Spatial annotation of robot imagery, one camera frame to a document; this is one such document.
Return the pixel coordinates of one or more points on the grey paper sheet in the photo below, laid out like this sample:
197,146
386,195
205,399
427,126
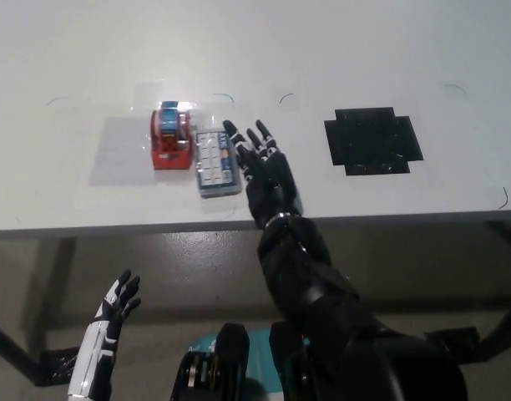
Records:
119,154

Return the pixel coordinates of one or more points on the clear screw box blue label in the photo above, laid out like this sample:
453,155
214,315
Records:
216,160

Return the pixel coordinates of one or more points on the black tape patch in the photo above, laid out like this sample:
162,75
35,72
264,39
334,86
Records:
372,142

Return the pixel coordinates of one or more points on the red tape dispenser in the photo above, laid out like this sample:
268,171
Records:
170,156

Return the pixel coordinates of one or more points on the black and teal robot torso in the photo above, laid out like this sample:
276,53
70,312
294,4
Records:
230,367

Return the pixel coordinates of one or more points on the white and black left hand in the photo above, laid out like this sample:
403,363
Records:
105,317

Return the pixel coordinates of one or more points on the tape roll with blue label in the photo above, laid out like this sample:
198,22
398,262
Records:
169,117

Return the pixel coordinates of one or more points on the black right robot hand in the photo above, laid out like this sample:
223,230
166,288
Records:
266,184

